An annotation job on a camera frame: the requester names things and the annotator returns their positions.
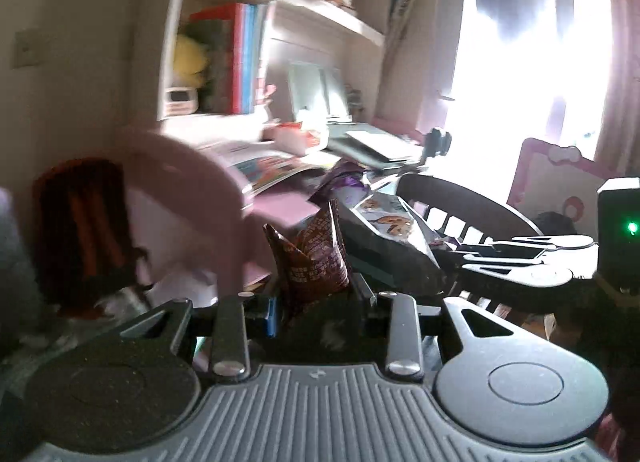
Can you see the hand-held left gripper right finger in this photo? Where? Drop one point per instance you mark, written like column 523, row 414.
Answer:
column 364, row 294

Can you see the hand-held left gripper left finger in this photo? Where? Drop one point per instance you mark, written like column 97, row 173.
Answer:
column 271, row 318

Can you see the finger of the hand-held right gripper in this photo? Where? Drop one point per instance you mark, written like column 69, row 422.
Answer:
column 520, row 274
column 530, row 244

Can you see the brown snack wrapper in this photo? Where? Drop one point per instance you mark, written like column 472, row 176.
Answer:
column 312, row 262

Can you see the grey cookie snack bag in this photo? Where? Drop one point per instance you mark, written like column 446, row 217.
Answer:
column 395, row 237

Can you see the dark wooden chair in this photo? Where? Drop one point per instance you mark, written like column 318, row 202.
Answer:
column 475, row 202

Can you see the pink framed board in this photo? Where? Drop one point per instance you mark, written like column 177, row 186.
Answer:
column 560, row 177

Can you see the purple snack wrapper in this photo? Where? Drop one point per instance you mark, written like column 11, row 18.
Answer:
column 340, row 182

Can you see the open colourful magazine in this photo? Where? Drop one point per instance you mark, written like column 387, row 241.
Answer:
column 270, row 167

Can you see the grey laptop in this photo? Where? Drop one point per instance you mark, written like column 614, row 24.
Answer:
column 375, row 142

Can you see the red white tissue box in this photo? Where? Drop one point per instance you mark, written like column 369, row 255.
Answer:
column 295, row 136

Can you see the pink curtain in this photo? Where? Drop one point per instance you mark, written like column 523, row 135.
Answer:
column 622, row 52

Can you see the dark brown bag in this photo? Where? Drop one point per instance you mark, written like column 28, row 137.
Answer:
column 85, row 232

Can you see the small white clock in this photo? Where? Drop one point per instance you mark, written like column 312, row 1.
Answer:
column 181, row 101

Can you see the row of upright books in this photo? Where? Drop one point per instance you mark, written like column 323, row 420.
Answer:
column 240, row 57

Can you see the yellow plush toy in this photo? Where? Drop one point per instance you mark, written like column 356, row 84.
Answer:
column 190, row 62

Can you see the white bookshelf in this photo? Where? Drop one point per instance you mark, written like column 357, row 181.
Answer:
column 320, row 17

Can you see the pale picture frame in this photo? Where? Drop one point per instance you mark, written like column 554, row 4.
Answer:
column 312, row 89

